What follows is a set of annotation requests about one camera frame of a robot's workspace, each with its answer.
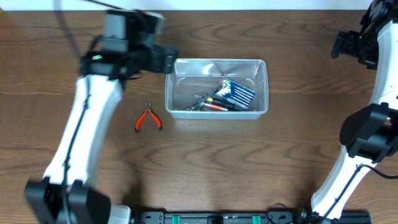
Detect black yellow handled screwdriver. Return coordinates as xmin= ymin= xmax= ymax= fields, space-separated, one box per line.
xmin=192 ymin=93 xmax=235 ymax=110

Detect blue precision screwdriver set case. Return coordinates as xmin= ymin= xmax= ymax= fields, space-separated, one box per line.
xmin=216 ymin=77 xmax=256 ymax=110

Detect orange handled cutting pliers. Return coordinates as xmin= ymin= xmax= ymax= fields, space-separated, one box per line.
xmin=134 ymin=101 xmax=164 ymax=133

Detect claw hammer orange black handle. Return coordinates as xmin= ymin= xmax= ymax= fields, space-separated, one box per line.
xmin=200 ymin=102 xmax=234 ymax=111

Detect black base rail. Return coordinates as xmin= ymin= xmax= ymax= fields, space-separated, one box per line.
xmin=136 ymin=211 xmax=373 ymax=224

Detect clear plastic container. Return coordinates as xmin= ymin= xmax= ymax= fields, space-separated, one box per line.
xmin=165 ymin=58 xmax=269 ymax=119

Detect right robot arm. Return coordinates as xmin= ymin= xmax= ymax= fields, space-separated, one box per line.
xmin=293 ymin=0 xmax=397 ymax=223

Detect silver offset ring wrench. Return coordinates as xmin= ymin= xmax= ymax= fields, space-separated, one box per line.
xmin=186 ymin=89 xmax=220 ymax=111

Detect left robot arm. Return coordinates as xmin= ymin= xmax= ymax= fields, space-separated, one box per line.
xmin=24 ymin=9 xmax=178 ymax=223

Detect right black cable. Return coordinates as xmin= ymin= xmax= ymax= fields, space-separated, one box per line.
xmin=320 ymin=163 xmax=398 ymax=223

